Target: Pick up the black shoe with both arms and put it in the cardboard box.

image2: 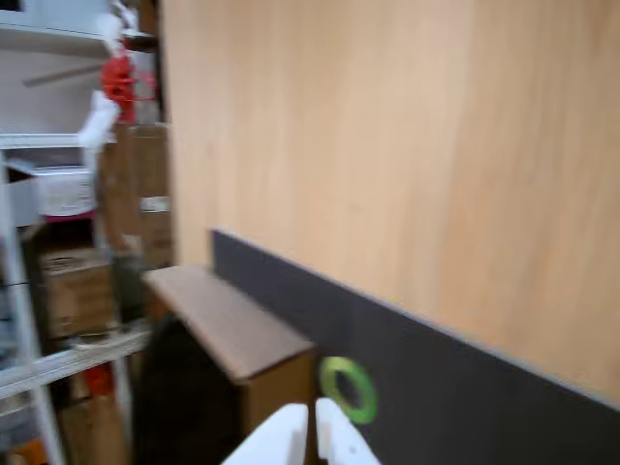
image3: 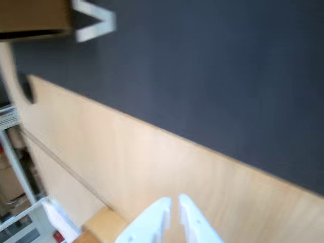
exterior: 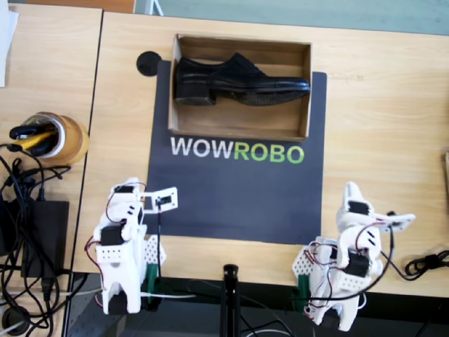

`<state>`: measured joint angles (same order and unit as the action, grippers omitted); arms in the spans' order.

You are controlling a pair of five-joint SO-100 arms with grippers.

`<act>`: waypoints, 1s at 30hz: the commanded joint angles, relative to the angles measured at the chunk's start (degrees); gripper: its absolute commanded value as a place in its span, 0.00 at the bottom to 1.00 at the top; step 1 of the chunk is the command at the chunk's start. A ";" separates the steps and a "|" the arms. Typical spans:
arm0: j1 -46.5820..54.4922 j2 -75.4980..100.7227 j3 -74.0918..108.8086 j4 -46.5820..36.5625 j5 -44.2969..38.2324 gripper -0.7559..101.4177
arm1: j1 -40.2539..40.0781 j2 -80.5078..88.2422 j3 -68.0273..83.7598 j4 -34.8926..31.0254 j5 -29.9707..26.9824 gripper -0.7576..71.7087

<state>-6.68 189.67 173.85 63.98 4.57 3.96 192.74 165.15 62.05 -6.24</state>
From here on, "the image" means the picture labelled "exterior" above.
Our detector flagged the black leather dress shoe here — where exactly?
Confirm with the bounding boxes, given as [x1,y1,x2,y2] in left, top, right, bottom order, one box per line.
[173,52,311,107]

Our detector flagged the open cardboard box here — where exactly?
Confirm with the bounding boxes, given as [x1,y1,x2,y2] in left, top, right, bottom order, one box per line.
[167,33,312,143]

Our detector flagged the brown packing tape roll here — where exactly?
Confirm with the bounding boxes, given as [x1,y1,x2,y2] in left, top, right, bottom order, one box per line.
[21,111,91,166]

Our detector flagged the green table clamp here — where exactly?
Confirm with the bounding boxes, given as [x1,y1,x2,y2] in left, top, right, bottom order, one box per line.
[145,263,162,312]
[297,275,312,312]

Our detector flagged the white tape roll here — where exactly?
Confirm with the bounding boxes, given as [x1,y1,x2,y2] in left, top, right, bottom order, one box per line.
[51,121,69,156]

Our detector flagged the black power adapter brick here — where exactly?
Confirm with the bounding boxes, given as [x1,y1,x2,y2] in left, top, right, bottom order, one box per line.
[20,200,70,279]

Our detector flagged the dark mat with WOWROBO print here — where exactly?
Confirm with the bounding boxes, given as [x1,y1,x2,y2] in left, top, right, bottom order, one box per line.
[146,60,328,245]

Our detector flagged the black round desk grommet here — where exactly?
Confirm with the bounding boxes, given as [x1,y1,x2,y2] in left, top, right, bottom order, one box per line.
[136,51,163,77]

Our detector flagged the white paper stack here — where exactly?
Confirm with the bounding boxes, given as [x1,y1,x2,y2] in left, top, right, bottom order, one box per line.
[0,5,20,88]

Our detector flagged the brown wooden board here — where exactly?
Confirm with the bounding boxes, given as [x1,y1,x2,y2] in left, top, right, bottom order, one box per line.
[8,0,136,15]

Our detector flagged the white arm camera mount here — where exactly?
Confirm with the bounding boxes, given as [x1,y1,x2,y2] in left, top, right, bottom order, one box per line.
[142,187,179,214]
[377,211,417,233]

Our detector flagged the white perforated base plate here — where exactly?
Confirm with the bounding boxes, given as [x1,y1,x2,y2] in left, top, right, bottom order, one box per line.
[292,245,320,278]
[143,234,168,266]

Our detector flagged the black coiled camera cable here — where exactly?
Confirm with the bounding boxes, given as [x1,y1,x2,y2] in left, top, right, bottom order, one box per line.
[380,227,449,282]

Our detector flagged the black power cable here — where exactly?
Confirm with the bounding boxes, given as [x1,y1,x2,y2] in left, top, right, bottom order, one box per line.
[0,142,72,201]
[0,154,57,329]

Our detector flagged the white cable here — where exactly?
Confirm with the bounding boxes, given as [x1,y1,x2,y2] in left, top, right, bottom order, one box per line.
[66,289,197,300]

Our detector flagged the yellow-handled tool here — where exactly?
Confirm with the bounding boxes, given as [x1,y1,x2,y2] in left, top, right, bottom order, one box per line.
[19,131,58,151]

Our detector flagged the black-handled tool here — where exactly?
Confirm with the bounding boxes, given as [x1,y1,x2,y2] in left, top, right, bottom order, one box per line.
[8,124,39,140]

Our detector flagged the black camera stand pole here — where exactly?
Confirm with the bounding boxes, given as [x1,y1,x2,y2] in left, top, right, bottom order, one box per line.
[222,263,241,337]

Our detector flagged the black round cable grommet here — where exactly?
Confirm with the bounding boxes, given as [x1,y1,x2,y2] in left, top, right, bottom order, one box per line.
[0,304,31,334]

